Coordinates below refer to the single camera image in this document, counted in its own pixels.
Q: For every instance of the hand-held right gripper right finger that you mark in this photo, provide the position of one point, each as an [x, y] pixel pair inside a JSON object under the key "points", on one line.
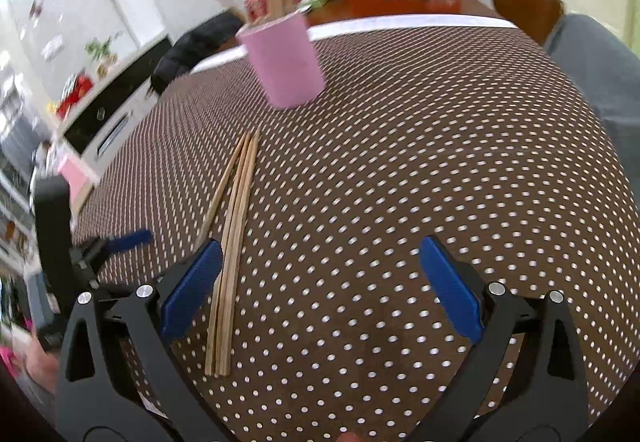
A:
{"points": [[452, 287]]}

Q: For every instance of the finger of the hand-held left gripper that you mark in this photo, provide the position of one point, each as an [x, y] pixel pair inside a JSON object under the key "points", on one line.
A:
{"points": [[132, 238]]}

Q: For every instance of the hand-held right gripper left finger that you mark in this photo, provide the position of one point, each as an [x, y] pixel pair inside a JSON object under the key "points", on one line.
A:
{"points": [[192, 287]]}

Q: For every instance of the light wooden chopstick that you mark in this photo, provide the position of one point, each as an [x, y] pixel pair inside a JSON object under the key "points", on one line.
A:
{"points": [[234, 202], [222, 192], [240, 202], [246, 202]]}

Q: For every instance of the pink cylindrical holder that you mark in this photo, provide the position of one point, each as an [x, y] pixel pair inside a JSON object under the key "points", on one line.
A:
{"points": [[285, 62]]}

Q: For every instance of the person's left forearm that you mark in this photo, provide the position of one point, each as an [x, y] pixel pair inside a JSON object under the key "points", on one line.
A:
{"points": [[44, 364]]}

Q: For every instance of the pink cloth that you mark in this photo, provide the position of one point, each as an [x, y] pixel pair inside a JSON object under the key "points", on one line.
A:
{"points": [[75, 179]]}

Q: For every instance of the white cabinet with black top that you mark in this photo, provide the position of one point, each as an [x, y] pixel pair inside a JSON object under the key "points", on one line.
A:
{"points": [[115, 107]]}

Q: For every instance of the brown polka dot tablecloth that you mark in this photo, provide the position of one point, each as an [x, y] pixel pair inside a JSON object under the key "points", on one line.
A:
{"points": [[400, 162]]}

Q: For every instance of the red box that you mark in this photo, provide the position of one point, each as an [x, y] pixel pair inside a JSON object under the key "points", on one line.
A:
{"points": [[75, 94]]}

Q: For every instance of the green potted plant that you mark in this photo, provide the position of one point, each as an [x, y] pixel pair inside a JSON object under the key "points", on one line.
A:
{"points": [[102, 47]]}

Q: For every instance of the black jacket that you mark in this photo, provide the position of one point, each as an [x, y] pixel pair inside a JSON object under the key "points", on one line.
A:
{"points": [[195, 47]]}

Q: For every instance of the grey cloth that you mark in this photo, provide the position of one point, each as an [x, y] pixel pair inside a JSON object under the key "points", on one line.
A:
{"points": [[595, 72]]}

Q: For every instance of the white under cloth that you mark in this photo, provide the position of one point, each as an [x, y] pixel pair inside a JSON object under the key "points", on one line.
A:
{"points": [[400, 22]]}

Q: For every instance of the brown wooden chair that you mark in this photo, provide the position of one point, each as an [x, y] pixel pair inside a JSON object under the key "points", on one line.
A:
{"points": [[530, 7]]}

